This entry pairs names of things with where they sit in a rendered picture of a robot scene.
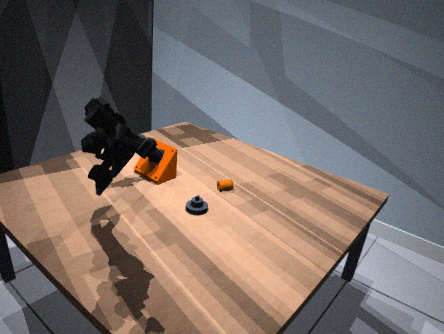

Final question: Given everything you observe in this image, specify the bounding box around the orange knob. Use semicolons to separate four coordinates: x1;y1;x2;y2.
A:
217;179;233;190

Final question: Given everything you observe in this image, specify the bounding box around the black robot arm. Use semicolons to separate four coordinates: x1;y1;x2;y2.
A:
81;97;165;163

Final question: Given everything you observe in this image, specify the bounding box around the dark grey round pedestal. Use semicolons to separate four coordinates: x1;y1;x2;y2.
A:
185;195;208;215

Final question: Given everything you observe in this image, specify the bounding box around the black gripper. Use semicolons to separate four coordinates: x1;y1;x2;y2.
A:
88;133;139;195

